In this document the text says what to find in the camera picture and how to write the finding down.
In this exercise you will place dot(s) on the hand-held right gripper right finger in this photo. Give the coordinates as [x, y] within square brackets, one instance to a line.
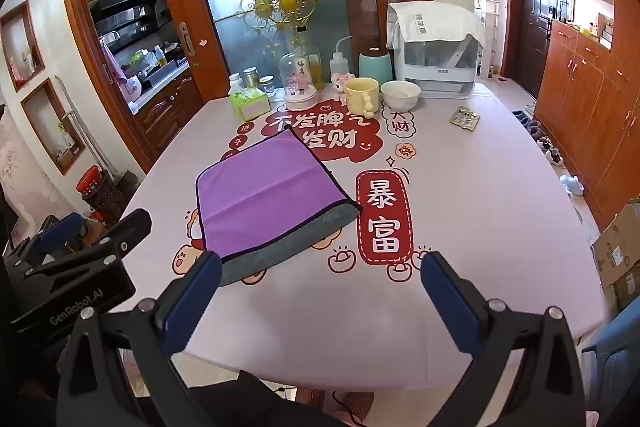
[450, 302]

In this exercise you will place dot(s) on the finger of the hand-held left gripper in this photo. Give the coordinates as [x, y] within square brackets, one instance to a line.
[125, 234]
[60, 232]

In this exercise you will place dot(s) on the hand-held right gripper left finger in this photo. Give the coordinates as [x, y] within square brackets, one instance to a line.
[192, 302]

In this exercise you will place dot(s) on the grey towel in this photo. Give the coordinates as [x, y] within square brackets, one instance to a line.
[250, 269]

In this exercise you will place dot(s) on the purple towel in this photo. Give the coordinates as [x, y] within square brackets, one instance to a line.
[265, 192]

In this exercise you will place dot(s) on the red lidded jar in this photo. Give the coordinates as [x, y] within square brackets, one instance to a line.
[95, 187]

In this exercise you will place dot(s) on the pink printed tablecloth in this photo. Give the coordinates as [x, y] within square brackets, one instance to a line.
[475, 207]

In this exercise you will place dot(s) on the wooden kitchen base cabinet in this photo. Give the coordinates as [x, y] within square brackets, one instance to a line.
[170, 102]

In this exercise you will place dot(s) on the pink hanging cloth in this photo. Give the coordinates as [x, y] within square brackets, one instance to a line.
[120, 74]

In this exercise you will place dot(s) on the white slippers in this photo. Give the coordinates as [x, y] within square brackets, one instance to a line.
[571, 185]

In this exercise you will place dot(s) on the cardboard box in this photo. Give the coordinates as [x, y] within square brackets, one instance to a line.
[625, 289]
[617, 242]

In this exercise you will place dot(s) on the blue chair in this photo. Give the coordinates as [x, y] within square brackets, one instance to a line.
[617, 357]

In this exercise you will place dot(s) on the green tissue box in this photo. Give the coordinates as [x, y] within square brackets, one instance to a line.
[248, 105]

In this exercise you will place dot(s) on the silver blister pack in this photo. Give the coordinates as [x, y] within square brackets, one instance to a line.
[464, 118]

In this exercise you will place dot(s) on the row of grey shoes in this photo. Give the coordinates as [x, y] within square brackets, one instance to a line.
[537, 134]

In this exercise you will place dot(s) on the white bowl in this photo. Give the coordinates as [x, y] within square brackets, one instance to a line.
[400, 96]

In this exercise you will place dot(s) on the black range hood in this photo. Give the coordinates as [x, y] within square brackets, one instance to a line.
[130, 12]

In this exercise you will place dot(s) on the yellow mug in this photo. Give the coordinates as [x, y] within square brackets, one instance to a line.
[359, 93]

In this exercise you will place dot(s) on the glass dome ornament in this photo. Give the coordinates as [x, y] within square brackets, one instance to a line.
[298, 79]

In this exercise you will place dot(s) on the white countertop appliance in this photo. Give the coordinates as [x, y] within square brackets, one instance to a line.
[435, 67]

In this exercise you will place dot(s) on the small pink plush toy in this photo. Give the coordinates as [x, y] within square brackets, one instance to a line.
[340, 82]

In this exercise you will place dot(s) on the teal canister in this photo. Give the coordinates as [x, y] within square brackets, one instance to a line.
[376, 66]

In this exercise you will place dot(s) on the large wooden storage cabinet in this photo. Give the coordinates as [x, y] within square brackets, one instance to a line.
[590, 97]

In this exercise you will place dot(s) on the jar of yellow liquid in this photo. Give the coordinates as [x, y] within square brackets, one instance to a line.
[317, 74]

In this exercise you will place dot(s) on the clear squeeze wash bottle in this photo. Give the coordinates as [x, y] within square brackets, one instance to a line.
[340, 67]

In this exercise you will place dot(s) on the clear bottle with black cap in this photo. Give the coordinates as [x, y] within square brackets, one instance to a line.
[301, 39]

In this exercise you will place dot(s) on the white narrow shelf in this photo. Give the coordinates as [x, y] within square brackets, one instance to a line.
[491, 37]

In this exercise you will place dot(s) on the white dust cover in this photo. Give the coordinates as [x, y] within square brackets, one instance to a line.
[435, 22]

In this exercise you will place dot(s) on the dark wooden entry door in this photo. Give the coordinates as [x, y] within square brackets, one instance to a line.
[532, 22]

